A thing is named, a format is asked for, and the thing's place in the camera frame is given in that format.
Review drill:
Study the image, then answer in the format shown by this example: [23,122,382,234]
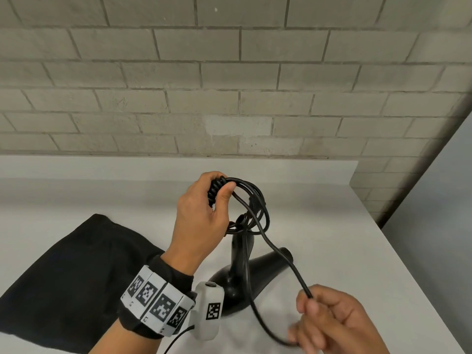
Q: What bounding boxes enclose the person's left hand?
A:
[161,171,236,277]

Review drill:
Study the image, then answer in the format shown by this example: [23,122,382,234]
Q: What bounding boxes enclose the person's right hand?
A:
[287,284,391,354]

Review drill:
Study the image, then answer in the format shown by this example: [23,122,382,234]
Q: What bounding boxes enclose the black power cord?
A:
[207,176,314,347]

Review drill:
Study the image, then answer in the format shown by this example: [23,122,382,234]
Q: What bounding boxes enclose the black hair dryer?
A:
[208,213,294,316]

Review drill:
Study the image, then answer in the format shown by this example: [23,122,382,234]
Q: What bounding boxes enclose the black cloth drawstring bag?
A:
[0,213,165,354]

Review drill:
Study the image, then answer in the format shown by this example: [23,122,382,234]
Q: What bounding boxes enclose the person's left forearm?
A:
[88,319,174,354]

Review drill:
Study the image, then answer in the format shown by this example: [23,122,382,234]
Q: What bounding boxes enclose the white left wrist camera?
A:
[190,282,225,342]

